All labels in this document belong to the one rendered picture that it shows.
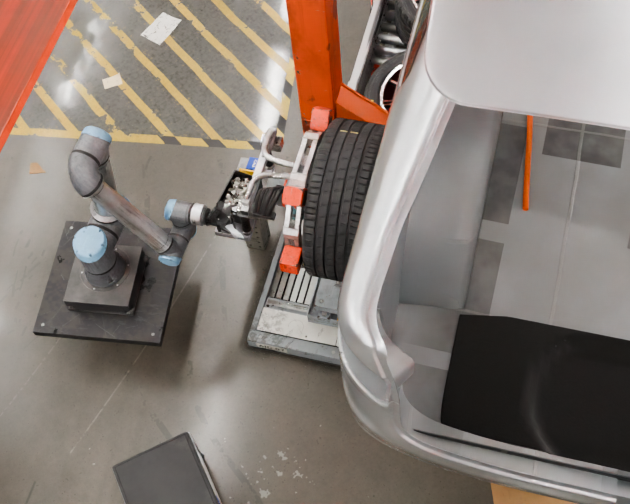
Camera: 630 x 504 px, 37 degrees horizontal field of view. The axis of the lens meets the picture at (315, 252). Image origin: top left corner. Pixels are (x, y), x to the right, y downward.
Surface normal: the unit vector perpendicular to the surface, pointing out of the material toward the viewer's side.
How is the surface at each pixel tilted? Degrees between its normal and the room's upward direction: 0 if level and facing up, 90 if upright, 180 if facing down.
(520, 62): 30
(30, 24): 0
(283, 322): 0
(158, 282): 0
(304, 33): 90
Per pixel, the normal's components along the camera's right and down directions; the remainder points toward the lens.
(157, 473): -0.07, -0.50
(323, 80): -0.25, 0.85
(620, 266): -0.16, -0.15
